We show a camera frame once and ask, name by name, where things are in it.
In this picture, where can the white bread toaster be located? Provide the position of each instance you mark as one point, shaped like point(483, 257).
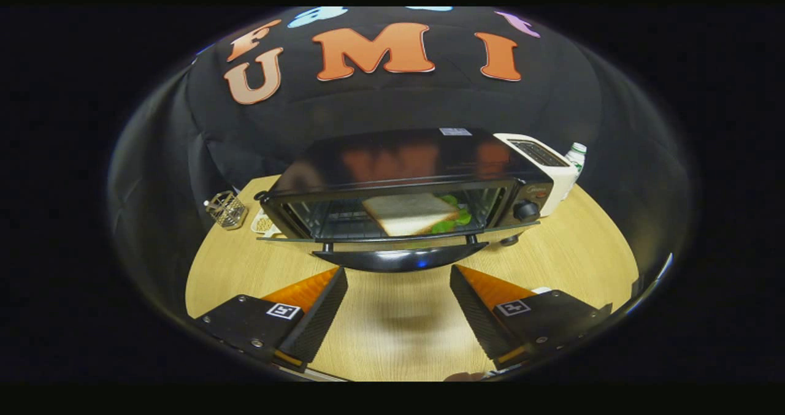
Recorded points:
point(561, 182)

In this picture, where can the plastic bottle green label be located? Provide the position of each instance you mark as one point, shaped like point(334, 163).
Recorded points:
point(576, 154)

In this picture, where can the lettuce bread sandwich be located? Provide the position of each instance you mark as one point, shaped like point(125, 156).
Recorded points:
point(405, 213)

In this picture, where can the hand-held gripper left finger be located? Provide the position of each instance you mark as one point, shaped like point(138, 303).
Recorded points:
point(317, 322)

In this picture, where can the small white snack dish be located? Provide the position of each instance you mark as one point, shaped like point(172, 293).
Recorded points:
point(264, 224)

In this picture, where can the black toaster oven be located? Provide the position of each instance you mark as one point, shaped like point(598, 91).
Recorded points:
point(398, 157)

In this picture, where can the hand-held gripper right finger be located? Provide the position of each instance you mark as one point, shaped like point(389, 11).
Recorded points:
point(481, 326)

